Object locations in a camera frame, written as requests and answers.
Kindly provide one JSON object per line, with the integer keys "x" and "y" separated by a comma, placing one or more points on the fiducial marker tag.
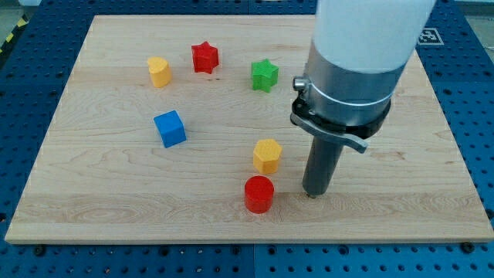
{"x": 430, "y": 37}

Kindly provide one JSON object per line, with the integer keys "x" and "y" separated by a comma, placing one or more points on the red cylinder block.
{"x": 258, "y": 194}

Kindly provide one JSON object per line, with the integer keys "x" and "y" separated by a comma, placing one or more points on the red star block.
{"x": 205, "y": 57}

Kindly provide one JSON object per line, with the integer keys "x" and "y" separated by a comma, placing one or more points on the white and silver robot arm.
{"x": 358, "y": 52}

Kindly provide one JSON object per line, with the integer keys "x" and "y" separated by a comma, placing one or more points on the yellow hexagon block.
{"x": 266, "y": 156}

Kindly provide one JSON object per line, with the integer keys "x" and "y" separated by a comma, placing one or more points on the green star block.
{"x": 264, "y": 75}

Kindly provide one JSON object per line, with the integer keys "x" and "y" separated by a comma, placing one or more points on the light wooden board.
{"x": 103, "y": 175}

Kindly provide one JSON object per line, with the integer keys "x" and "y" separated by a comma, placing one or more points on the blue cube block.
{"x": 170, "y": 128}

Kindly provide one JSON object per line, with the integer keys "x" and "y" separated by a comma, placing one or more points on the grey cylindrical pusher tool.
{"x": 320, "y": 166}

